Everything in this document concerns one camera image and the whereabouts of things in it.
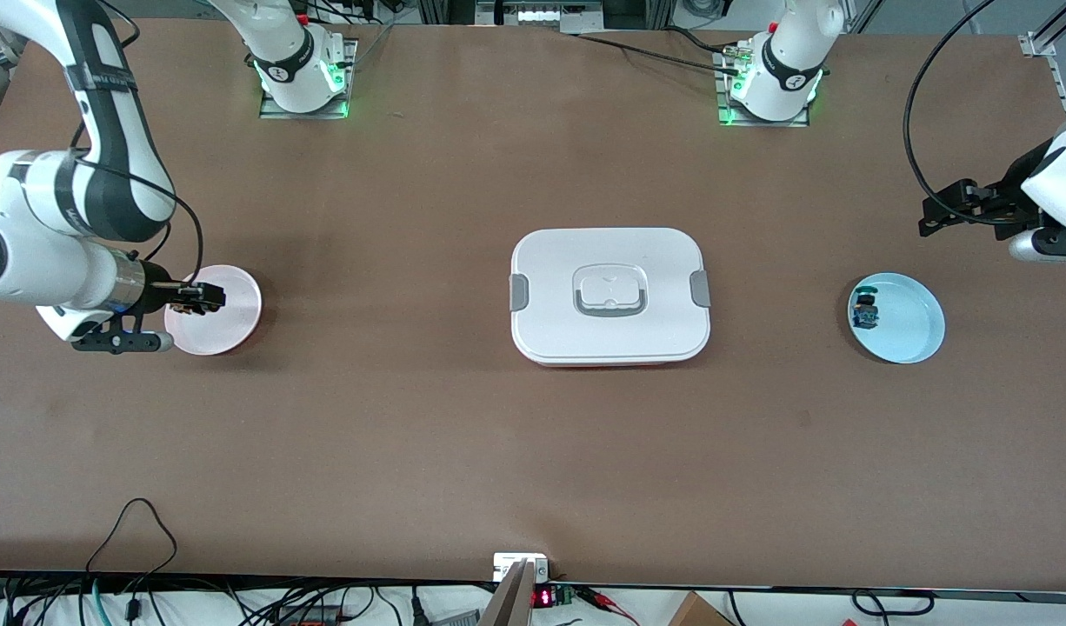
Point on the red clip lead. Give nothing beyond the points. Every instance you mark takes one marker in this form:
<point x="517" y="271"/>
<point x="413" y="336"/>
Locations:
<point x="604" y="598"/>

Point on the grey mounting post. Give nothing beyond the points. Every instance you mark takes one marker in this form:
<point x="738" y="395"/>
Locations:
<point x="509" y="604"/>

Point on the white lunch box grey latches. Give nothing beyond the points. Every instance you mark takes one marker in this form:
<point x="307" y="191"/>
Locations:
<point x="550" y="261"/>

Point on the red LED display module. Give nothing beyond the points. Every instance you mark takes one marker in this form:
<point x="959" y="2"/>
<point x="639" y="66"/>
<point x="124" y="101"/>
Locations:
<point x="542" y="598"/>

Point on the green push-button switch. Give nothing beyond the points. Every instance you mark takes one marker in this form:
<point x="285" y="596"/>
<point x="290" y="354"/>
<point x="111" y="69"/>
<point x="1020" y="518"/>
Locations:
<point x="865" y="311"/>

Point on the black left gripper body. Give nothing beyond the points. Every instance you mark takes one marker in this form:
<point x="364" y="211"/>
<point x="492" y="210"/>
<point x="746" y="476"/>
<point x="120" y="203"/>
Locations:
<point x="1009" y="196"/>

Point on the light blue round plate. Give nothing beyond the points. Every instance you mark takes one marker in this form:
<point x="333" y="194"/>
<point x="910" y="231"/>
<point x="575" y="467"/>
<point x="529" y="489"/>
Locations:
<point x="911" y="322"/>

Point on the brown cardboard box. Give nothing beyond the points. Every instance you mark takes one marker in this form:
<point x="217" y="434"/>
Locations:
<point x="698" y="613"/>

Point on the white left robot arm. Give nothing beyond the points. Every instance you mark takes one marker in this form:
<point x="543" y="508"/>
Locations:
<point x="789" y="69"/>

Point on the white power strip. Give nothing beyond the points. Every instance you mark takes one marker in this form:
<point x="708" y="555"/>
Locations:
<point x="542" y="15"/>

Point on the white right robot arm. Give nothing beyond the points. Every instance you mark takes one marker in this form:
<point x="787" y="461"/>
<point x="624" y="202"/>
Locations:
<point x="29" y="235"/>

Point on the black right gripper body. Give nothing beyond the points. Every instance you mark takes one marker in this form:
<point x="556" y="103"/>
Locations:
<point x="157" y="288"/>

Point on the aluminium frame rail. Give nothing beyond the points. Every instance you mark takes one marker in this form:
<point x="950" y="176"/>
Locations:
<point x="1039" y="43"/>

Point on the white round plate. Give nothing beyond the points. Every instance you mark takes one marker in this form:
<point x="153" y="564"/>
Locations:
<point x="233" y="317"/>

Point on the white metal bracket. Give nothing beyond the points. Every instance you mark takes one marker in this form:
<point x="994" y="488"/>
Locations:
<point x="507" y="563"/>

